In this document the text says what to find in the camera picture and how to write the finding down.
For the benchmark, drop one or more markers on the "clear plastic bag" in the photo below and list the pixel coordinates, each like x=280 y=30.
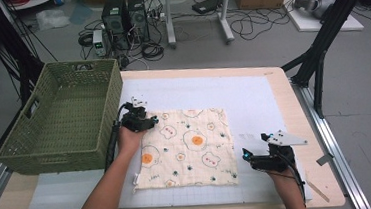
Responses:
x=52 y=18

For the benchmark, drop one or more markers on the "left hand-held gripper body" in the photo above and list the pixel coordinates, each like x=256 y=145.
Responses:
x=136 y=120

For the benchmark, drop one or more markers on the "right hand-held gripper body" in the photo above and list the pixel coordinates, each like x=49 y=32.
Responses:
x=286 y=139

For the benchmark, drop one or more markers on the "grey headset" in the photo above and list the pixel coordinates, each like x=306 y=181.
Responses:
x=319 y=0

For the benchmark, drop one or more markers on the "white grid mat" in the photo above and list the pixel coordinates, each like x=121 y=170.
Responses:
x=205 y=89

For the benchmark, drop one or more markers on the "flat black device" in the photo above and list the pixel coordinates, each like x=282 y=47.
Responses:
x=207 y=5

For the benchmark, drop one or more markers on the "small white power supply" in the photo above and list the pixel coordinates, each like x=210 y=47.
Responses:
x=99 y=42

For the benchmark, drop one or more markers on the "white desk leg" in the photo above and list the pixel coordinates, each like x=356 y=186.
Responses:
x=225 y=17
x=169 y=18

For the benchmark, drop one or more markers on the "grey tape piece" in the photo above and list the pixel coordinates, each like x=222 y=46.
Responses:
x=325 y=159

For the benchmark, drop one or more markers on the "cream egg print cloth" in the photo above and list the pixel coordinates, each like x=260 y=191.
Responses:
x=190 y=151

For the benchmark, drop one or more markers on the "white floor board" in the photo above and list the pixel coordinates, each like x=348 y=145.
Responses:
x=307 y=24

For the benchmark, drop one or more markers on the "person's right hand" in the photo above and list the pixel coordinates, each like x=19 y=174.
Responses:
x=281 y=177

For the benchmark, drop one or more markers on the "green woven basket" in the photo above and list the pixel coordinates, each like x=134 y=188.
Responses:
x=58 y=128

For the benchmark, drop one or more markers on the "person's left hand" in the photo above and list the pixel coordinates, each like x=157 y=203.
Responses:
x=129 y=140

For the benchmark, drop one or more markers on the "slim black computer tower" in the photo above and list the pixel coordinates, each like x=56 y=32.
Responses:
x=138 y=18

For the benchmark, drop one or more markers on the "large black computer tower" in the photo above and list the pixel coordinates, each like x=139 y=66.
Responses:
x=113 y=21

